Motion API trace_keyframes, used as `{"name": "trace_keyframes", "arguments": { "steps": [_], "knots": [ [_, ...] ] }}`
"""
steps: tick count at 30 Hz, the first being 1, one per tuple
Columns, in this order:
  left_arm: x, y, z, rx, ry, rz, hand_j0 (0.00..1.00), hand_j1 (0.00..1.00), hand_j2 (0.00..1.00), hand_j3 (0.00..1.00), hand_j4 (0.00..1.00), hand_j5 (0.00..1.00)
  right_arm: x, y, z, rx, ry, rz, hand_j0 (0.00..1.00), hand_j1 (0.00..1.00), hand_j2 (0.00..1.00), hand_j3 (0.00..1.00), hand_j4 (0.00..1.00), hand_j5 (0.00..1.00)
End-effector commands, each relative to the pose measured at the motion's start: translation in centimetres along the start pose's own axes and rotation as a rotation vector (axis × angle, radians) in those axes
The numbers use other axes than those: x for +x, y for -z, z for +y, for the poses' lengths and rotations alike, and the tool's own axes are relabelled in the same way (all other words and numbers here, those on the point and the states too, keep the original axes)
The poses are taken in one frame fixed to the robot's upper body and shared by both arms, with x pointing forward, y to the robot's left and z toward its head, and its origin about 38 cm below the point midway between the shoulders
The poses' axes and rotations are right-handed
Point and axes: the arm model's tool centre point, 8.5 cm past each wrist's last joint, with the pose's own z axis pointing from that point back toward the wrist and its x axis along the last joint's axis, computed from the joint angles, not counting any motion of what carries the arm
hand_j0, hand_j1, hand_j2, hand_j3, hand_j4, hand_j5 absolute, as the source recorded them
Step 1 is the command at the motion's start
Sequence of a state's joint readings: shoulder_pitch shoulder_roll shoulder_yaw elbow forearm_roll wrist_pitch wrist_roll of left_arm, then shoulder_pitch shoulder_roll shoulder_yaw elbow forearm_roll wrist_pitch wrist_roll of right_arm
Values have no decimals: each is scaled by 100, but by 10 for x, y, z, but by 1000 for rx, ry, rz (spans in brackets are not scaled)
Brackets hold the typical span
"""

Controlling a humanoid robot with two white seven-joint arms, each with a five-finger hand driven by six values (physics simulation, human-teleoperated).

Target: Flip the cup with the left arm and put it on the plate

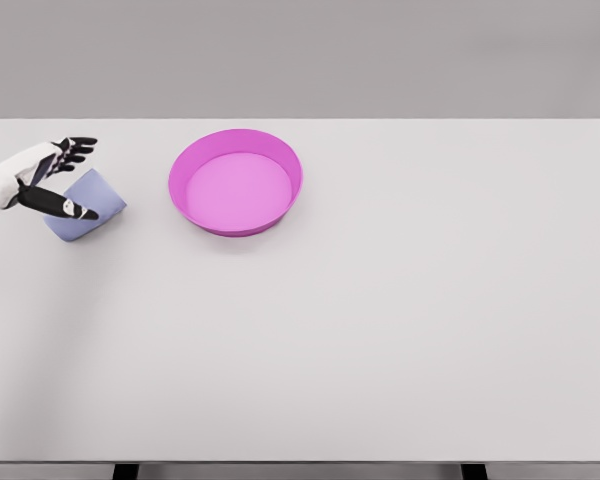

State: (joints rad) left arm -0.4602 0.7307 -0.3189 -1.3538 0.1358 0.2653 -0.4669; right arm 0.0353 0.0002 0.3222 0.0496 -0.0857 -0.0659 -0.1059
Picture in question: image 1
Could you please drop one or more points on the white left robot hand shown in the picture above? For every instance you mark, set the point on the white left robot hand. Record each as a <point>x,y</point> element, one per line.
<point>30,162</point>

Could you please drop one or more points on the lavender blue cup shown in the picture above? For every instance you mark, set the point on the lavender blue cup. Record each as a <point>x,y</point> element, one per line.
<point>92,192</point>

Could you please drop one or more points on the pink round plate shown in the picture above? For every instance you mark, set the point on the pink round plate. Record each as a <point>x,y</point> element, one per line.
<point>236,185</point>

